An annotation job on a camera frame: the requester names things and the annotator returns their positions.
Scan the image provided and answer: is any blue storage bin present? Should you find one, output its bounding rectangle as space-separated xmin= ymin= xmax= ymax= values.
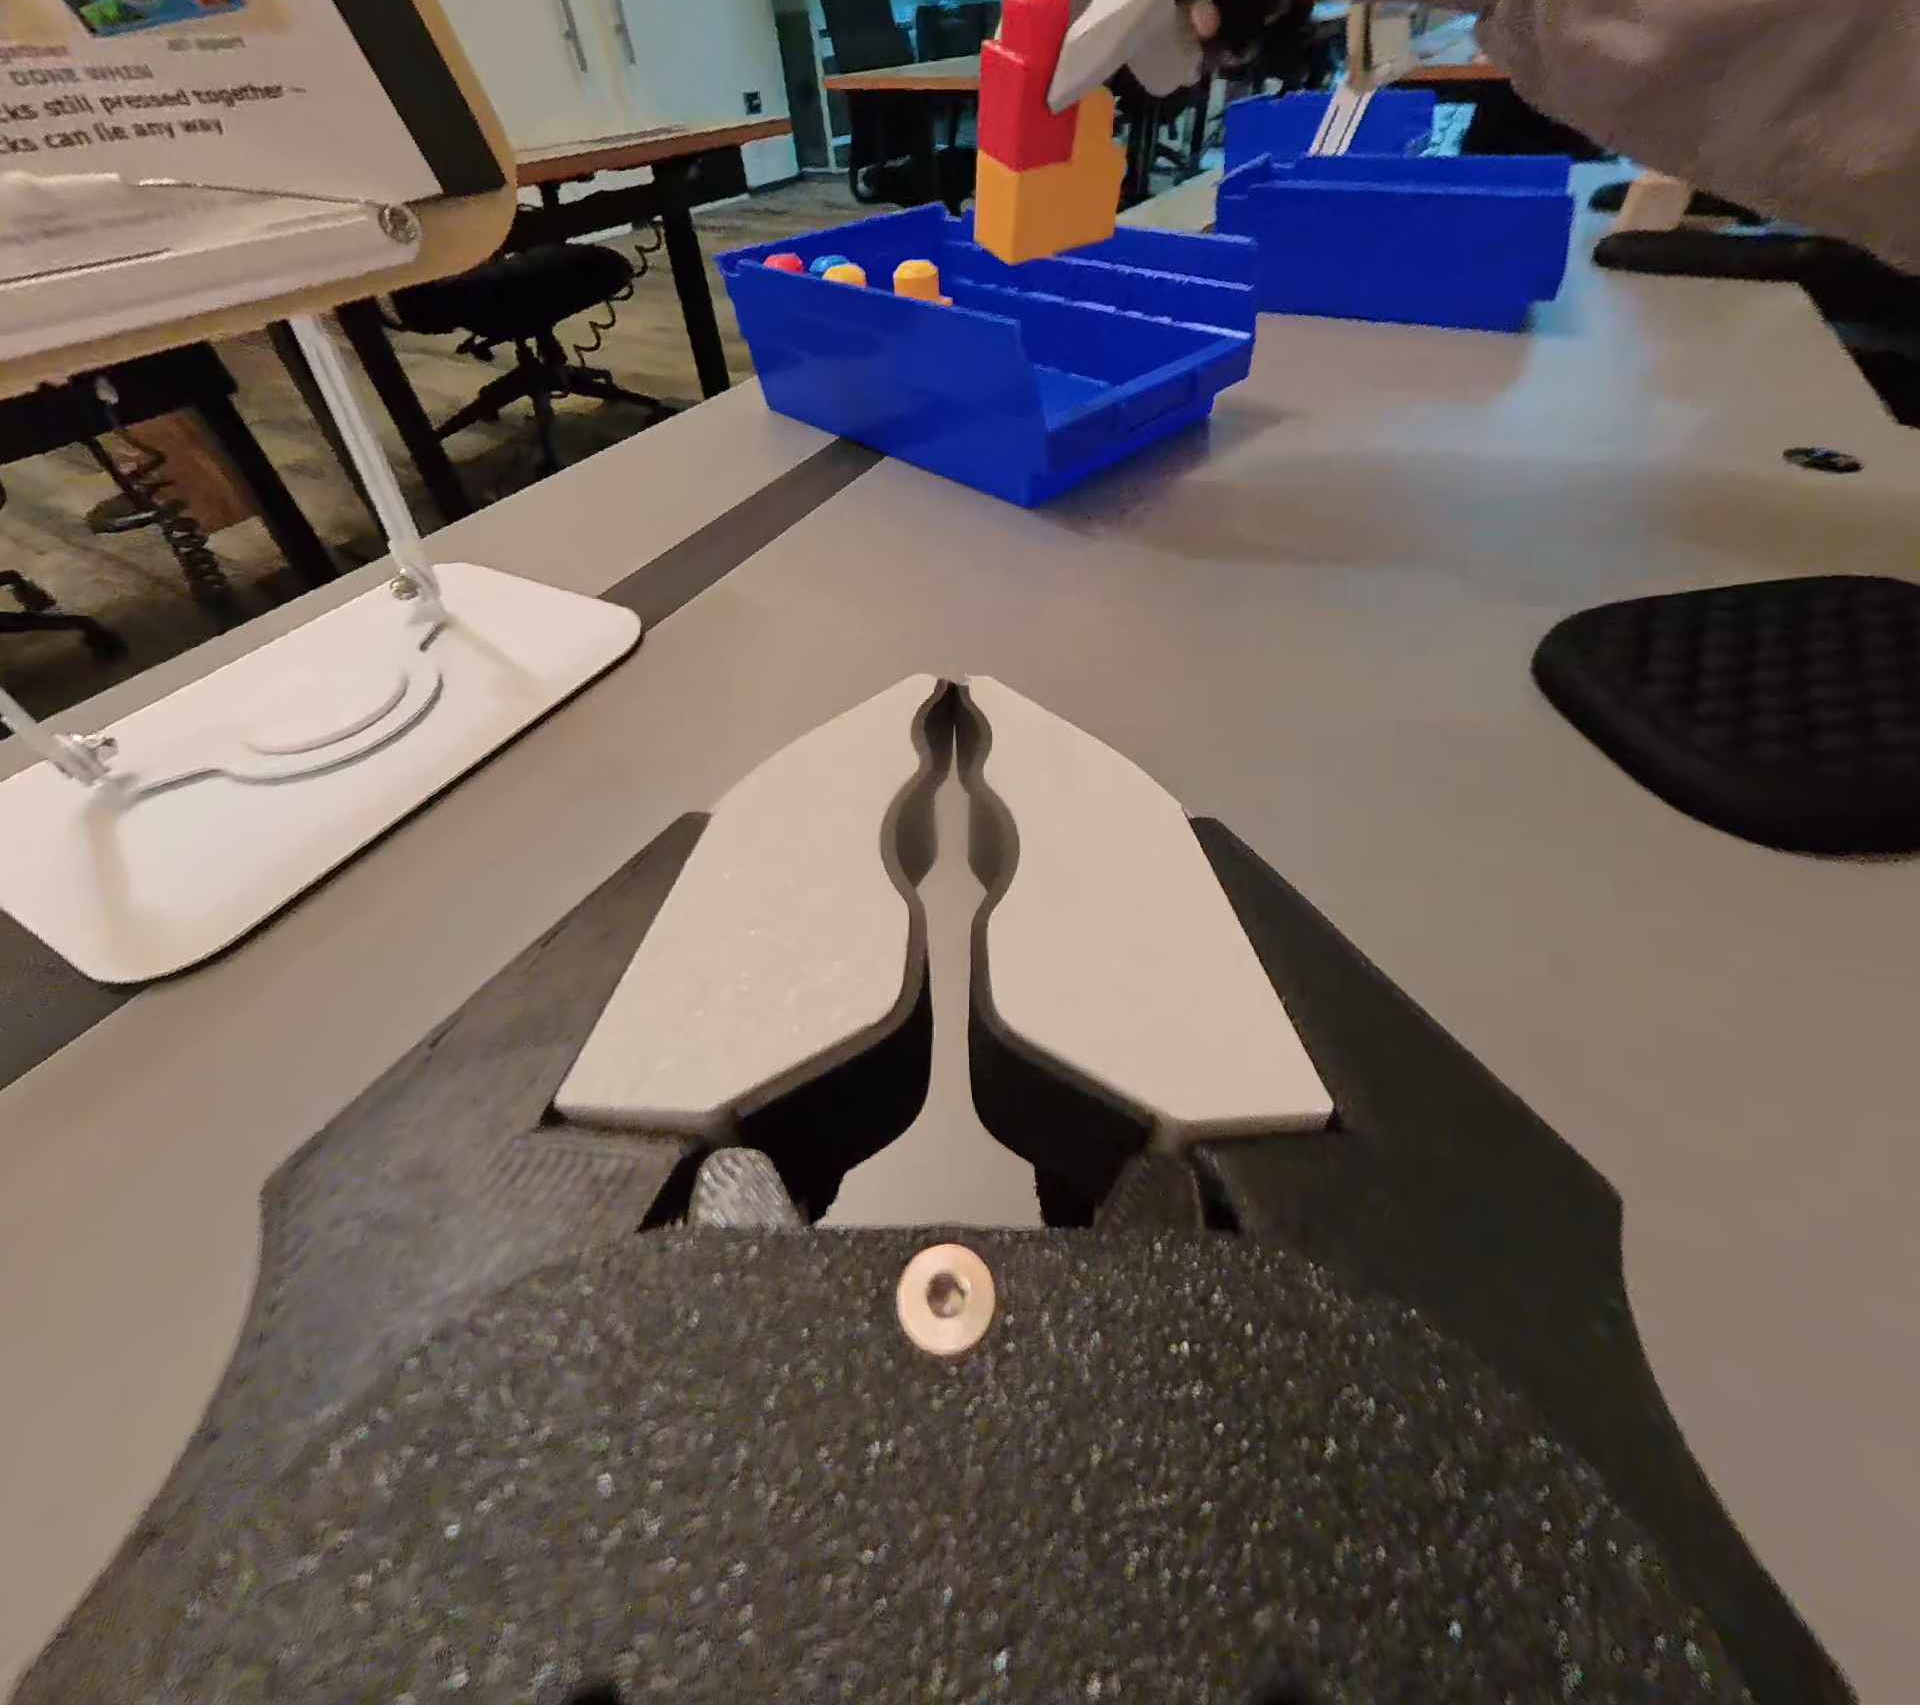
xmin=1224 ymin=80 xmax=1436 ymax=179
xmin=710 ymin=206 xmax=1263 ymax=513
xmin=1216 ymin=147 xmax=1571 ymax=341

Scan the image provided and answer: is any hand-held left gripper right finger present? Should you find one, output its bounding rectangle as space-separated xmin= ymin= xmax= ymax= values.
xmin=951 ymin=672 xmax=1344 ymax=1223

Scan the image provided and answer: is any pile of mega blocks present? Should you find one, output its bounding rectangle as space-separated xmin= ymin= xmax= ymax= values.
xmin=766 ymin=244 xmax=951 ymax=304

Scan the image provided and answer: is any black mesh pad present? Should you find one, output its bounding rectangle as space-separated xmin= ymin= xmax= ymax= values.
xmin=1528 ymin=581 xmax=1920 ymax=867

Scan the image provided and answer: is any pale upright pole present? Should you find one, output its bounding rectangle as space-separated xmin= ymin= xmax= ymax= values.
xmin=1317 ymin=0 xmax=1415 ymax=160

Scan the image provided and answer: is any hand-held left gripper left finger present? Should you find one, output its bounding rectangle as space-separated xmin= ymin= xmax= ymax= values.
xmin=552 ymin=672 xmax=960 ymax=1218

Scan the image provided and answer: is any wood-top office desk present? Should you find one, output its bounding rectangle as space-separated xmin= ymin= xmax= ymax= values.
xmin=519 ymin=113 xmax=798 ymax=407
xmin=826 ymin=55 xmax=998 ymax=213
xmin=0 ymin=287 xmax=471 ymax=600

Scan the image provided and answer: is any white document stand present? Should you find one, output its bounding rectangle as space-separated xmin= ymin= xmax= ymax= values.
xmin=0 ymin=163 xmax=648 ymax=989

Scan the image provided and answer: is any yellow mega block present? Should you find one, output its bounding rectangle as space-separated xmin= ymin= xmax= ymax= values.
xmin=976 ymin=80 xmax=1133 ymax=268

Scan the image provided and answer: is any printed instruction sheet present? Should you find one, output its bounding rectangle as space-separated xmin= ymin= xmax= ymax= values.
xmin=0 ymin=0 xmax=450 ymax=287

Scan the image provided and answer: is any red mega block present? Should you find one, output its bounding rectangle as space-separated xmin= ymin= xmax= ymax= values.
xmin=981 ymin=0 xmax=1090 ymax=171

